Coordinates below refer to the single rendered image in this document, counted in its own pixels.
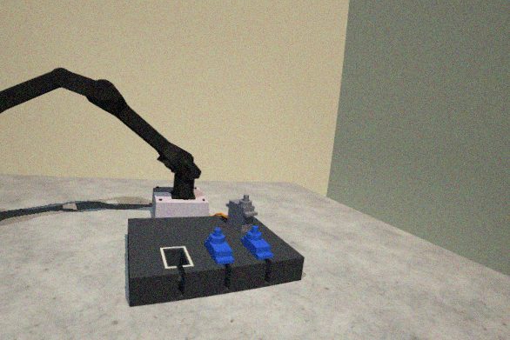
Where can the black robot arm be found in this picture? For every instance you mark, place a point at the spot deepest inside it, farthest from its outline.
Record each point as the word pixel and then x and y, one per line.
pixel 105 95

